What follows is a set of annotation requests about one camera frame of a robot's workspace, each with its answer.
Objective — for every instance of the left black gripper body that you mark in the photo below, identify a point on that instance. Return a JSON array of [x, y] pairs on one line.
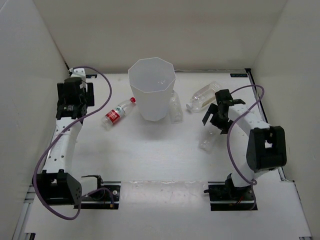
[[88, 98]]

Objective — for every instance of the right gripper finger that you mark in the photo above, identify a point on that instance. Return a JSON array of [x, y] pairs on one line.
[[224, 131], [212, 110]]

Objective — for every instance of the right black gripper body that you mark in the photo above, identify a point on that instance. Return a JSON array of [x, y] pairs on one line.
[[220, 121]]

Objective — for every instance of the large white cap bottle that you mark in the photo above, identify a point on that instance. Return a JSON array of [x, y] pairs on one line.
[[203, 97]]

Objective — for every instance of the clear crushed plastic bottle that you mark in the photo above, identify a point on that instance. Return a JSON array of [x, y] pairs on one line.
[[207, 140]]

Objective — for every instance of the red label plastic bottle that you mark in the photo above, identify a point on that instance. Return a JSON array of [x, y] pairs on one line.
[[117, 113]]

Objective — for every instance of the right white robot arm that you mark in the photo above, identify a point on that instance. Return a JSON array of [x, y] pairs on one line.
[[266, 147]]

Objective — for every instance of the white octagonal plastic bin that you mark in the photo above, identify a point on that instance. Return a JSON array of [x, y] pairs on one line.
[[152, 81]]

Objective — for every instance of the left blue logo sticker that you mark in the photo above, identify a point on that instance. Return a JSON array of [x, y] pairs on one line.
[[91, 76]]

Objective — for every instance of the blue logo sticker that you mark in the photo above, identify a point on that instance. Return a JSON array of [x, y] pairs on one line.
[[91, 76], [238, 75]]

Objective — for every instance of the small clear plastic bottle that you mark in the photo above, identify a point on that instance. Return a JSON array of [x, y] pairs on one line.
[[175, 108]]

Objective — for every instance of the right blue logo sticker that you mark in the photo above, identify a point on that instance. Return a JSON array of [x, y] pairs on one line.
[[238, 75]]

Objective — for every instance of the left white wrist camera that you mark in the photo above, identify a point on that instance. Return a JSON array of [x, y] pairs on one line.
[[77, 73]]

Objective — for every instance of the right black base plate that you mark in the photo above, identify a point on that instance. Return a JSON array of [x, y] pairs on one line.
[[224, 199]]

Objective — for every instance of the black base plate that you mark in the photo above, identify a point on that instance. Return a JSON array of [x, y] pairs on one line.
[[101, 200], [224, 199]]

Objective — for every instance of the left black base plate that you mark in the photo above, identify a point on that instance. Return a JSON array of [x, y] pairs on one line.
[[101, 200]]

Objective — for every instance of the left aluminium frame rail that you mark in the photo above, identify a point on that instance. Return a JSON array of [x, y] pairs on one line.
[[37, 180]]

